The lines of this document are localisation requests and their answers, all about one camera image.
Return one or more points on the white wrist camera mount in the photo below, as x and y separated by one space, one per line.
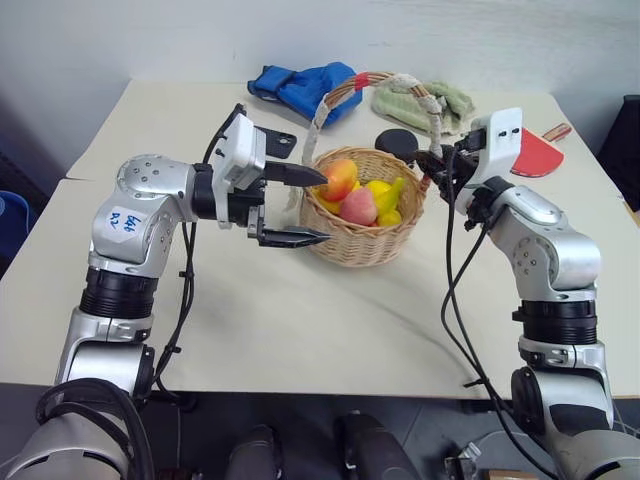
240 150
502 145

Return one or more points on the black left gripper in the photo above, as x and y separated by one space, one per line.
245 209

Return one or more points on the green towel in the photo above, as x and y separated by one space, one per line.
445 102

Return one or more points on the blue container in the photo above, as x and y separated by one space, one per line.
12 225

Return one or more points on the red table tennis paddle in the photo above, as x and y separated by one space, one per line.
537 155

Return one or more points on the small metal clip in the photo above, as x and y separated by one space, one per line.
461 461

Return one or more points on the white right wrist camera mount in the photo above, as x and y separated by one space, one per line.
502 145

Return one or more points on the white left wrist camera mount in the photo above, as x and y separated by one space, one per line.
240 150

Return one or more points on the yellow lemon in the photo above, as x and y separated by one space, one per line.
376 189

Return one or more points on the yellow banana with green tip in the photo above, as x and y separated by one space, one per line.
391 192

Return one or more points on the dark rounded shape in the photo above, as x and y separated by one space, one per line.
372 447
257 452

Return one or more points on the blue cloth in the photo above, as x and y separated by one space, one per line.
310 90

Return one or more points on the small yellow fruit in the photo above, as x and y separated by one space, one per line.
390 218

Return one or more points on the red and yellow apple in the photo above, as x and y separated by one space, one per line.
340 177

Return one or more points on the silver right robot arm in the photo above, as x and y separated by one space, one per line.
555 250

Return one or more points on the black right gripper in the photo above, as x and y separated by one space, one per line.
460 162

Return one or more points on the pink peach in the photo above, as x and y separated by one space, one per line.
359 207

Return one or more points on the white label with blue writing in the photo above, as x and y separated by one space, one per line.
126 225

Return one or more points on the black box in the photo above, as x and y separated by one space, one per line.
622 150

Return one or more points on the black round disc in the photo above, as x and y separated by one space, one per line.
396 141

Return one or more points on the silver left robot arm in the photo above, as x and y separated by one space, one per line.
140 210

